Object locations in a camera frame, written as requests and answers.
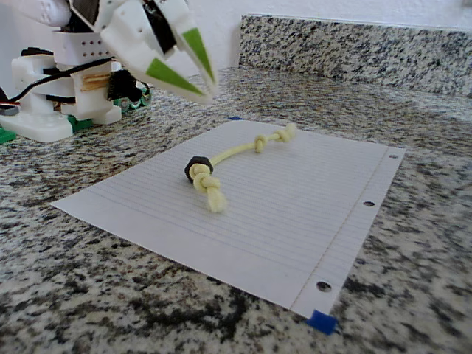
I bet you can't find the green circuit board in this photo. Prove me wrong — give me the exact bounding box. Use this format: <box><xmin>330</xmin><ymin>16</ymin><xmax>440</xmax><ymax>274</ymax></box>
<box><xmin>107</xmin><ymin>69</ymin><xmax>154</xmax><ymax>111</ymax></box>

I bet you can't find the black hex nut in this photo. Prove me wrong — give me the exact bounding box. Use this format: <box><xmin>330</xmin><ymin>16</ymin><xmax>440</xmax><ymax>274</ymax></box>
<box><xmin>183</xmin><ymin>154</ymin><xmax>215</xmax><ymax>182</ymax></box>

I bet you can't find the lined paper sheet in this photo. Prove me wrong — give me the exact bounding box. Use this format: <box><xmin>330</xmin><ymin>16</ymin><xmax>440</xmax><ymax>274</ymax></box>
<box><xmin>50</xmin><ymin>119</ymin><xmax>407</xmax><ymax>319</ymax></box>

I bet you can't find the green base plate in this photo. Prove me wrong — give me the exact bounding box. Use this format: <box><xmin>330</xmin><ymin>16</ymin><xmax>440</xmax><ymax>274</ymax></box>
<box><xmin>0</xmin><ymin>114</ymin><xmax>93</xmax><ymax>145</ymax></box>

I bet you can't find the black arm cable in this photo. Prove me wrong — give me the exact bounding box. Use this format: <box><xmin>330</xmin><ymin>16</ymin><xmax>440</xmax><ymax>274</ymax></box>
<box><xmin>0</xmin><ymin>55</ymin><xmax>114</xmax><ymax>111</ymax></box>

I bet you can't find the yellow knotted rope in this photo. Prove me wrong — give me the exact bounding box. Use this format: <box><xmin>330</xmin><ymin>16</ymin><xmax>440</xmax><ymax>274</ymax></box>
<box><xmin>191</xmin><ymin>122</ymin><xmax>298</xmax><ymax>215</ymax></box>

